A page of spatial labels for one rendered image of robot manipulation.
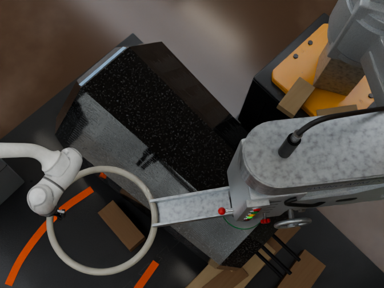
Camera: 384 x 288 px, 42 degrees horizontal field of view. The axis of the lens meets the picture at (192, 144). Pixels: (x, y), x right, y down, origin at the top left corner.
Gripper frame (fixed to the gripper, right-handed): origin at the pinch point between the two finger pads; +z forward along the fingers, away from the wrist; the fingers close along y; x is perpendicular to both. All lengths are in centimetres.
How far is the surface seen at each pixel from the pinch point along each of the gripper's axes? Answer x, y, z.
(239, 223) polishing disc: 8, 85, -5
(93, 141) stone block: 43.5, 8.3, 14.6
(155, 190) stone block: 22, 44, 11
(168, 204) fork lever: 11, 51, -9
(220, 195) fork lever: 17, 73, -17
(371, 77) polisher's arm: 67, 125, -55
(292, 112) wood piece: 69, 106, -6
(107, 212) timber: 19, 18, 70
